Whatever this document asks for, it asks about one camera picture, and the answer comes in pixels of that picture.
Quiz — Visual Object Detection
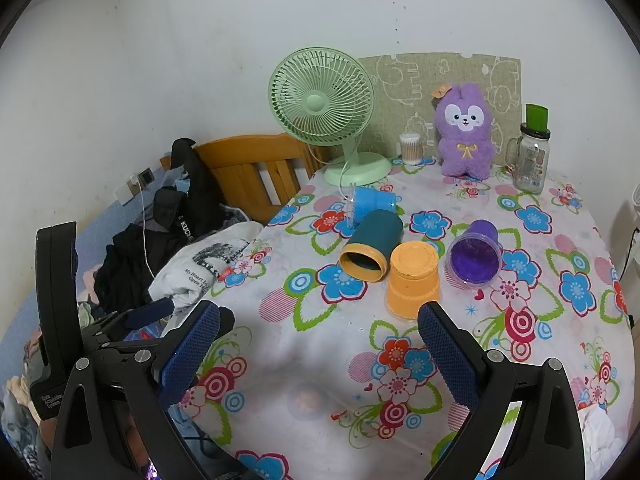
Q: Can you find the beige printed board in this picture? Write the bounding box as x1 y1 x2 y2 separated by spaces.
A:
356 52 522 168

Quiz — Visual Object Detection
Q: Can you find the teal cup with yellow rim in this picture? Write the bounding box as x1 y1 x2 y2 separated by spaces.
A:
339 209 404 282

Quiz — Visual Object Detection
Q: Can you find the green desk fan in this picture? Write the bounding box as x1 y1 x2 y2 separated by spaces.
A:
268 48 393 188

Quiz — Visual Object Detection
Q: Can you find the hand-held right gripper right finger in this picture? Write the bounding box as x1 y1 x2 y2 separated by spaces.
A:
417 301 586 480

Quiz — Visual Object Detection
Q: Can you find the blue cup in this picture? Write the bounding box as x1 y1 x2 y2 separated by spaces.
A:
346 184 399 227

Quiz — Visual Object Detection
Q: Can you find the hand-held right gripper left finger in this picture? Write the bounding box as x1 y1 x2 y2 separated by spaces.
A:
50 301 222 480

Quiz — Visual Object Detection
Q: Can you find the white printed shirt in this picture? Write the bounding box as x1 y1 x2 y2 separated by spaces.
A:
148 220 265 312

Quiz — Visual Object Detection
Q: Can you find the white fan cable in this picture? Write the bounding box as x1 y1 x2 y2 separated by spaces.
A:
340 156 359 211

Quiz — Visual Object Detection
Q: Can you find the purple plush bunny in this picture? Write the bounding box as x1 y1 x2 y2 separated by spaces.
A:
431 82 497 181

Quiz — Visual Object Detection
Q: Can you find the light blue cloth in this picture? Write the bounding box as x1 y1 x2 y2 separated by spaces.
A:
162 167 196 196

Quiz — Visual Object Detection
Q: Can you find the dark cloth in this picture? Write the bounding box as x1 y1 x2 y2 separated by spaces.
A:
93 222 168 314

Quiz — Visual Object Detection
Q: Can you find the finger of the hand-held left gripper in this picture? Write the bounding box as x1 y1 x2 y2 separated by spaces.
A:
80 297 176 347
102 303 236 353

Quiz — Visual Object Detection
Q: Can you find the wooden chair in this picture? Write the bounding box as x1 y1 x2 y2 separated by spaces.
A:
160 133 332 226

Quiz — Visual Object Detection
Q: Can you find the white charging cable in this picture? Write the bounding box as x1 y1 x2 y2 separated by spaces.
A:
130 174 157 279

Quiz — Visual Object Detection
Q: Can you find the pile of clothes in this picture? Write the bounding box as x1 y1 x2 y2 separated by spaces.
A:
0 300 57 463

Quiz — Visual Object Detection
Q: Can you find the glass mug jar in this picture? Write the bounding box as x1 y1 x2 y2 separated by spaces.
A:
506 124 551 195

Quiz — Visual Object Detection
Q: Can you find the black bag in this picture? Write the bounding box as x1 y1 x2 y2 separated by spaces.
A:
151 137 241 261

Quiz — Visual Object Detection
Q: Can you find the purple cup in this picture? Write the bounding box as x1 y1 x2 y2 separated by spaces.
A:
446 219 503 289

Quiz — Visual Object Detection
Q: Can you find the orange cup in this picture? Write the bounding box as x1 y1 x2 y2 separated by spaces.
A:
386 241 441 320

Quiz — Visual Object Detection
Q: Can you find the cotton swab container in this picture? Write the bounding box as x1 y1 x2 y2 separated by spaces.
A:
398 132 424 166

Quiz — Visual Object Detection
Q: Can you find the floral tablecloth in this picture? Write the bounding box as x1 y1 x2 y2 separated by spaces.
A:
165 154 637 480

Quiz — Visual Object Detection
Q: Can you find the green plastic cup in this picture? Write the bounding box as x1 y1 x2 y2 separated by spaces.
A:
524 103 550 132

